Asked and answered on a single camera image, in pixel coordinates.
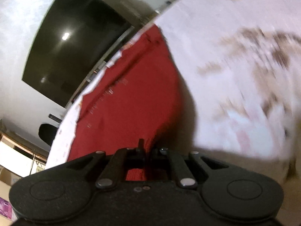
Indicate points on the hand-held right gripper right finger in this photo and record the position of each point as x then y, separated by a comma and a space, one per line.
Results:
176, 162

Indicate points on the red beaded knit sweater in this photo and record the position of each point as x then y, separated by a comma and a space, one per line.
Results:
131, 98

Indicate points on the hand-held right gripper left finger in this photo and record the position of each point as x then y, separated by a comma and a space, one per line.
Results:
122, 160

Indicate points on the white floral bed sheet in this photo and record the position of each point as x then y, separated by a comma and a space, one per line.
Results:
211, 51

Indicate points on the cardboard box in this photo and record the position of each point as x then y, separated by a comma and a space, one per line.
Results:
8, 176

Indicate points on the purple packet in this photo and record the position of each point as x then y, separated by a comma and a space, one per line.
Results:
4, 207

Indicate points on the large black television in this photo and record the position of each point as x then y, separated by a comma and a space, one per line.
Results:
70, 51

